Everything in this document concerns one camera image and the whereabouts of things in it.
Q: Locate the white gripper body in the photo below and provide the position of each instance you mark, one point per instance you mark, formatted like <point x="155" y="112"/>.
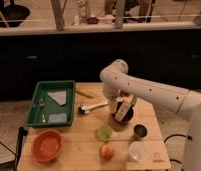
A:
<point x="115" y="103"/>

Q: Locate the dark red bowl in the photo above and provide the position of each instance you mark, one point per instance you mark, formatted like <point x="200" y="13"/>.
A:
<point x="124" y="115"/>

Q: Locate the white handled dish brush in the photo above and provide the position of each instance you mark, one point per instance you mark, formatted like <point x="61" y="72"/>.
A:
<point x="85" y="109"/>

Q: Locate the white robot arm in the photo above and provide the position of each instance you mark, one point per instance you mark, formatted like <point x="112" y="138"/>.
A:
<point x="184" y="102"/>

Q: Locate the orange plastic bowl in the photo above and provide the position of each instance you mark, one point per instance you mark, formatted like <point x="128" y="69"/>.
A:
<point x="46" y="146"/>

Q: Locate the green vegetable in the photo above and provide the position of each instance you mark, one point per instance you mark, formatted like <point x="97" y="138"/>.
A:
<point x="134" y="101"/>

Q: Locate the yellow banana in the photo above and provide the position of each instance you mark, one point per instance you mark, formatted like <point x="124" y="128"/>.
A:
<point x="84" y="93"/>

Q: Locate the green plastic cup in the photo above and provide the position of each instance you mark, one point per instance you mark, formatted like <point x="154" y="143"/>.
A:
<point x="104" y="133"/>

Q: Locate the dark metal cup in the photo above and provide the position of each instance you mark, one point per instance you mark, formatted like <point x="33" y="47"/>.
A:
<point x="140" y="131"/>

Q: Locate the orange apple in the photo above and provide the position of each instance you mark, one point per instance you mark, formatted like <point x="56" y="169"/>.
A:
<point x="106" y="151"/>

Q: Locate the grey cloth upper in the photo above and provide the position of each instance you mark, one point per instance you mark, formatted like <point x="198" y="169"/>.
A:
<point x="58" y="96"/>

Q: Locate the grey cloth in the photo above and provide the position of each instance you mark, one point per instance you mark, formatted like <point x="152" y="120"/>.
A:
<point x="58" y="96"/>
<point x="57" y="118"/>

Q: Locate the white cup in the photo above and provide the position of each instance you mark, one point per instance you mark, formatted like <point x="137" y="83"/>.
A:
<point x="137" y="151"/>

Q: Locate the grey cloth lower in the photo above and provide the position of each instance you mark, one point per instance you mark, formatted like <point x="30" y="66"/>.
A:
<point x="57" y="118"/>

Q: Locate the black clamp stand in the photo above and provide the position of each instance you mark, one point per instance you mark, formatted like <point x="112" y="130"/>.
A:
<point x="22" y="132"/>

